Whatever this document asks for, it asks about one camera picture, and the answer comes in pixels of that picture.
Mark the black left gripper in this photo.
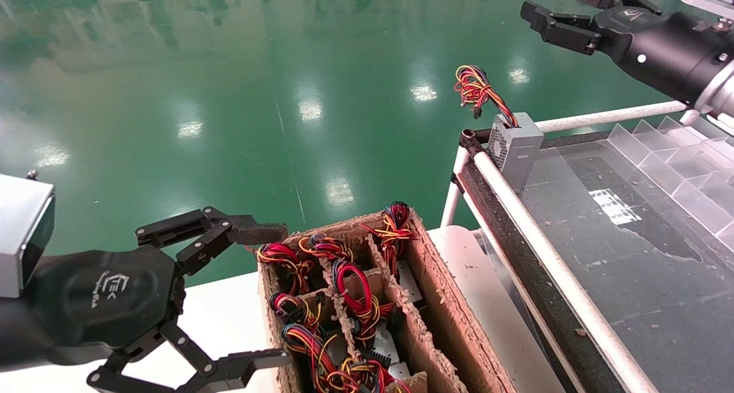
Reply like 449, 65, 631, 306
0, 207, 292, 393

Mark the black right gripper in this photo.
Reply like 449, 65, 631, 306
520, 0, 734, 104

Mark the grey power supply with wires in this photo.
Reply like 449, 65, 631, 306
298, 234, 354, 263
270, 293, 322, 330
360, 202, 418, 276
327, 359, 411, 393
255, 244, 315, 295
281, 323, 345, 393
454, 65, 544, 194

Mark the clear acrylic divider tray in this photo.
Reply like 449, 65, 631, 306
516, 116, 734, 393

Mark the bare grey power supply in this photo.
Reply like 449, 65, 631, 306
367, 327, 402, 366
396, 260, 426, 309

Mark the brown divided cardboard box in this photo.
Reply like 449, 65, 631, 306
255, 209, 520, 393

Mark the white pipe rack frame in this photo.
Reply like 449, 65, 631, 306
439, 98, 734, 393

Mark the red blue wire bundle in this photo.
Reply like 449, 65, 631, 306
331, 259, 396, 348

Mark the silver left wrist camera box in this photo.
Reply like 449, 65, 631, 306
0, 174, 56, 299

